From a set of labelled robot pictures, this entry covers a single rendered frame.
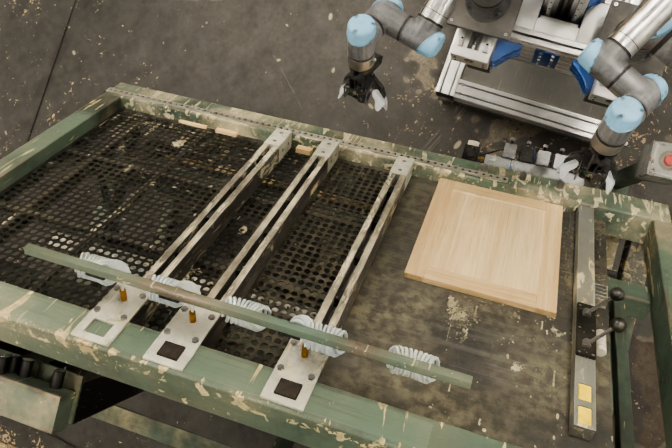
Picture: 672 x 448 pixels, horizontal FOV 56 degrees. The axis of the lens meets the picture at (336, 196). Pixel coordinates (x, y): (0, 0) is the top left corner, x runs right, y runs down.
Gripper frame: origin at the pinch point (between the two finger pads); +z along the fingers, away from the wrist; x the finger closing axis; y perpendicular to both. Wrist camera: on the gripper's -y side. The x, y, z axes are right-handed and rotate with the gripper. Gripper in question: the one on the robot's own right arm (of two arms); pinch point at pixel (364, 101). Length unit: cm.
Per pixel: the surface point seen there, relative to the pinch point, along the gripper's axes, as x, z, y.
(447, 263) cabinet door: 40, 22, 32
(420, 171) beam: 18.8, 43.1, -8.5
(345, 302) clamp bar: 20, 2, 61
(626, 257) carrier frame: 97, 55, -9
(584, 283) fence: 79, 20, 24
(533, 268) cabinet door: 65, 24, 23
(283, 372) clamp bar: 16, -15, 87
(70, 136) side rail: -105, 34, 31
